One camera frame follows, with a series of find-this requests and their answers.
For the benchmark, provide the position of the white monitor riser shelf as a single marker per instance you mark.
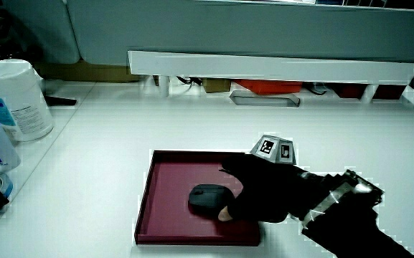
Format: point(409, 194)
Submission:
point(264, 68)

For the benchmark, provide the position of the person's right hand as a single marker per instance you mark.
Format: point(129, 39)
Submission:
point(264, 190)

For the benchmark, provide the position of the brown cardboard box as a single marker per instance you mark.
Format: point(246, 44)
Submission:
point(84, 71)

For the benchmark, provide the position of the dark red box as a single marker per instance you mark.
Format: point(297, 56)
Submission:
point(389, 91)
point(348, 90)

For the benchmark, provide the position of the brown small box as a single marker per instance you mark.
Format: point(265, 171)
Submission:
point(215, 85)

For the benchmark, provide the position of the black flat stand base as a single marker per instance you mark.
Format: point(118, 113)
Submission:
point(59, 101)

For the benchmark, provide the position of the white wipes canister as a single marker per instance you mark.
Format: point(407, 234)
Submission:
point(13, 96)

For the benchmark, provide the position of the black computer mouse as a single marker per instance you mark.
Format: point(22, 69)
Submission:
point(208, 198)

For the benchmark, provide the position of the orange box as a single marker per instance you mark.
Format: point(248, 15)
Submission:
point(269, 86)

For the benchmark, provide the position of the maroon square plate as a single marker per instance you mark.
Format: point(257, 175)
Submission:
point(170, 200)

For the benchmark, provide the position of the grey metal holder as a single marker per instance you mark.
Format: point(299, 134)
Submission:
point(237, 98)

